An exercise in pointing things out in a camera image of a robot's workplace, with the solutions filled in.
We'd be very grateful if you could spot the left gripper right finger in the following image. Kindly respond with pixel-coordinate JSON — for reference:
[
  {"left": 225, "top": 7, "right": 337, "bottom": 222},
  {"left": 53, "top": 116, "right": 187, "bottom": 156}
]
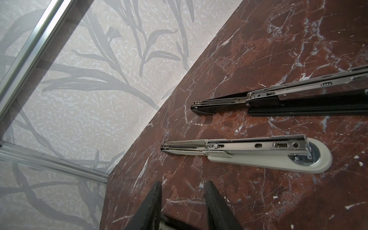
[{"left": 204, "top": 181, "right": 243, "bottom": 230}]

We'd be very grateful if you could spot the black stapler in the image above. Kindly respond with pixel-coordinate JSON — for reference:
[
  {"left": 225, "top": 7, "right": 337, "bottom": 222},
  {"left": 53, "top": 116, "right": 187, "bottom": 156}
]
[
  {"left": 159, "top": 215, "right": 197, "bottom": 230},
  {"left": 191, "top": 66, "right": 368, "bottom": 117}
]

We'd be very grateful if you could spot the beige stapler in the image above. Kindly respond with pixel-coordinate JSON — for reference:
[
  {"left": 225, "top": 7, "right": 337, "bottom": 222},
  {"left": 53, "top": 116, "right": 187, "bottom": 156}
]
[{"left": 161, "top": 134, "right": 333, "bottom": 174}]

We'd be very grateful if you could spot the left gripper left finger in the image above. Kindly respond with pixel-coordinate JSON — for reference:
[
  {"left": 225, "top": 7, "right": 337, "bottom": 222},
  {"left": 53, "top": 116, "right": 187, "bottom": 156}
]
[{"left": 125, "top": 182, "right": 162, "bottom": 230}]

